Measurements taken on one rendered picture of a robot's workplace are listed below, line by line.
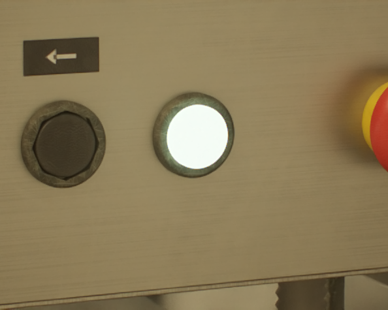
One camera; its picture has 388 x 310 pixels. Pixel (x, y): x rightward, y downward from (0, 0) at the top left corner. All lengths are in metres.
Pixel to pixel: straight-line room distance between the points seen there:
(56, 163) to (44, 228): 0.02
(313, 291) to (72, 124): 0.18
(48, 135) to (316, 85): 0.10
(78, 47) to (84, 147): 0.03
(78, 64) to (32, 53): 0.02
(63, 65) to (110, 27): 0.02
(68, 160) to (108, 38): 0.04
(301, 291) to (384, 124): 0.14
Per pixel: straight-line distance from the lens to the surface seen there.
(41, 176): 0.82
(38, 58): 0.82
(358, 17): 0.87
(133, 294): 0.85
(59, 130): 0.82
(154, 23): 0.84
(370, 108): 0.87
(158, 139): 0.84
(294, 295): 0.97
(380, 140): 0.85
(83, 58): 0.83
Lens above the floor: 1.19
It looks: 10 degrees down
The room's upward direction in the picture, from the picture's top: straight up
